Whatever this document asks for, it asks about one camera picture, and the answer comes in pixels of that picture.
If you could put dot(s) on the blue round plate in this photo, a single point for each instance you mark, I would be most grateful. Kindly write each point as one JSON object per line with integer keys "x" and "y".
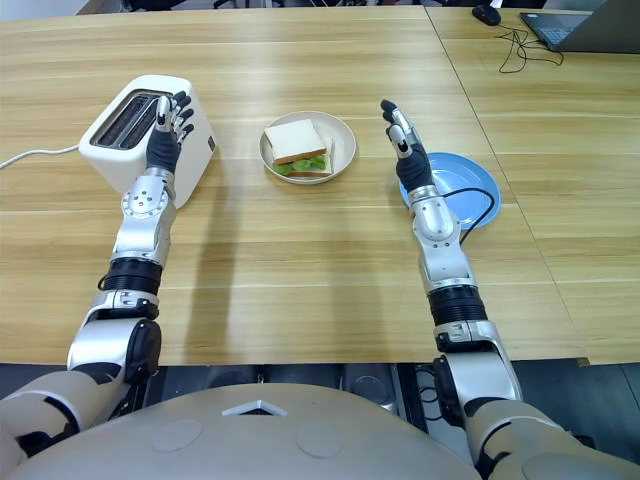
{"x": 462, "y": 172}

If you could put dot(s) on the dark laptop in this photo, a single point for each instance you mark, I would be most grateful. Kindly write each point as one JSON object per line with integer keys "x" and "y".
{"x": 560, "y": 25}

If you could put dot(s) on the green lettuce leaf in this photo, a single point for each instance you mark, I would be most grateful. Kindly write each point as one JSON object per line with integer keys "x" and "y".
{"x": 300, "y": 165}

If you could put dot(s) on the robot body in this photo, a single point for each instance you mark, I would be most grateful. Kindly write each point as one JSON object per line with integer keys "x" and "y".
{"x": 250, "y": 440}

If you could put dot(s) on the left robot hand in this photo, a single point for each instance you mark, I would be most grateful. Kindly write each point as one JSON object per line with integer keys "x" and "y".
{"x": 162, "y": 150}

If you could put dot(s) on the cream toaster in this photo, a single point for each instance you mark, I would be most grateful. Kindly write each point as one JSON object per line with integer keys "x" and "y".
{"x": 195, "y": 150}

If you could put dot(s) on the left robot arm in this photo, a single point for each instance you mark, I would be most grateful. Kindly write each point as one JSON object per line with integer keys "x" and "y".
{"x": 142, "y": 235}

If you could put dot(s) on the black computer mouse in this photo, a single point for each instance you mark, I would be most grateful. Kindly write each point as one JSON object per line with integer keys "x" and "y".
{"x": 486, "y": 14}

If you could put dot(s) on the cream round plate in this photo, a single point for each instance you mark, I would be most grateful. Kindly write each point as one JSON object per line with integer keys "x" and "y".
{"x": 342, "y": 142}

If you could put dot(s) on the bread slice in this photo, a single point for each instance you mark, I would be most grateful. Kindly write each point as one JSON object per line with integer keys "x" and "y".
{"x": 295, "y": 140}
{"x": 328, "y": 160}

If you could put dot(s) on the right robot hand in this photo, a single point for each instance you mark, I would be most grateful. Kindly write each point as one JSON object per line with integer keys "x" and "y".
{"x": 414, "y": 167}

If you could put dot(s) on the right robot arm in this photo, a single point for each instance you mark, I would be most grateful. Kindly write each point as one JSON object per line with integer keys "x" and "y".
{"x": 442, "y": 240}

